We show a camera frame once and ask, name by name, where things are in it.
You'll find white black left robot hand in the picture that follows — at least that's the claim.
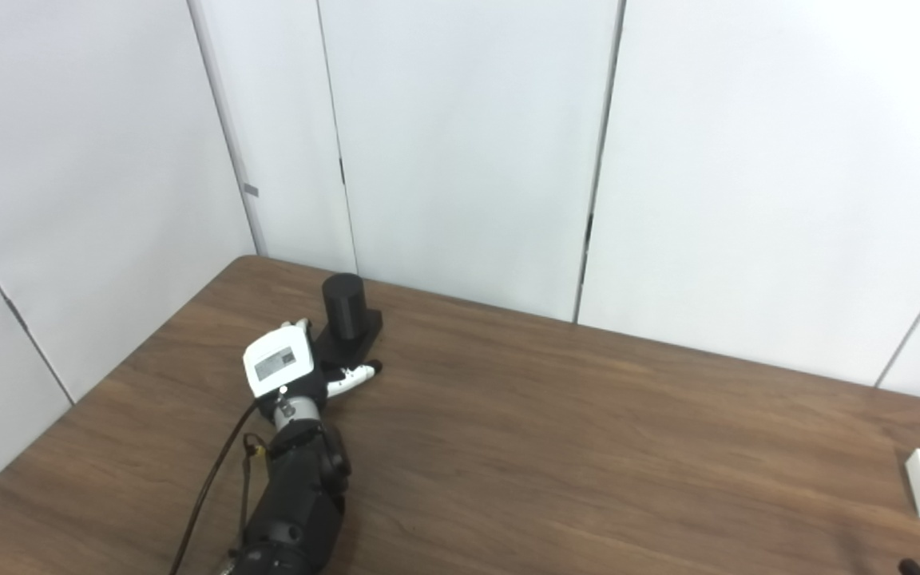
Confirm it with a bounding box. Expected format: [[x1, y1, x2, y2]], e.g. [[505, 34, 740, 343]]
[[243, 318, 385, 420]]

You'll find black peg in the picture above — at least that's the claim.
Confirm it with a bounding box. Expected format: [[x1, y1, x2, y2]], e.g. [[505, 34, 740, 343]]
[[312, 273, 385, 370]]

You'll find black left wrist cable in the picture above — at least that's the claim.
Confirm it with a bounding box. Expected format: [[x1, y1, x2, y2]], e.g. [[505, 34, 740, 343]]
[[169, 399, 269, 575]]

